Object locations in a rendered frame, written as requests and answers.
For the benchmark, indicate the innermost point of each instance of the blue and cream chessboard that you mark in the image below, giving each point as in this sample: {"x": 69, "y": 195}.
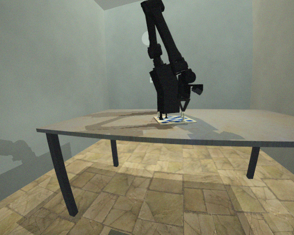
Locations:
{"x": 174, "y": 120}

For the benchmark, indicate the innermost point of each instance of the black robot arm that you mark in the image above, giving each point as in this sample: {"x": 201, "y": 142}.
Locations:
{"x": 153, "y": 11}

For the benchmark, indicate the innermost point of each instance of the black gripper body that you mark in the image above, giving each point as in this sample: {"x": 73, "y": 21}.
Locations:
{"x": 180, "y": 94}

